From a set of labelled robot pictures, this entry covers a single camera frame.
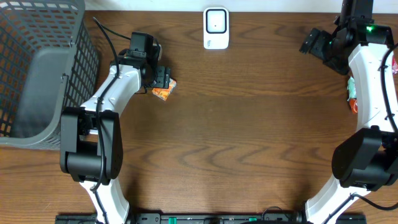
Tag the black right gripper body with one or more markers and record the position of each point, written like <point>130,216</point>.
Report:
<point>335,58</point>

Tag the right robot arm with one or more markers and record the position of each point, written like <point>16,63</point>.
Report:
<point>367,160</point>

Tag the teal snack packet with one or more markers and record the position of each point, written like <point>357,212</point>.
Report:
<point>351,88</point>

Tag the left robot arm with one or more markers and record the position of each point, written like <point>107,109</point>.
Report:
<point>91,142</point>

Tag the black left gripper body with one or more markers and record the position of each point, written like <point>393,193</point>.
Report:
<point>163,76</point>

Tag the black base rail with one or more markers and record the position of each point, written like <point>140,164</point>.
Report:
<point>271,216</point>

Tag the purple snack package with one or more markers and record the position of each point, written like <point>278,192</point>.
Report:
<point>394,66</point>

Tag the grey plastic basket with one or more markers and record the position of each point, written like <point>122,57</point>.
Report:
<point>48,62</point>

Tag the red orange snack wrapper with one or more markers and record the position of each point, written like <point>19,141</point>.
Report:
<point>353,105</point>

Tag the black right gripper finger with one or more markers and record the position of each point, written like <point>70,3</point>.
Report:
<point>309,41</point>
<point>320,47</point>

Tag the white barcode scanner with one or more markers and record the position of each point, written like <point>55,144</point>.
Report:
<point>215,28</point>

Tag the orange small box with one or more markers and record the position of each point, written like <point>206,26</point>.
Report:
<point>163,94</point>

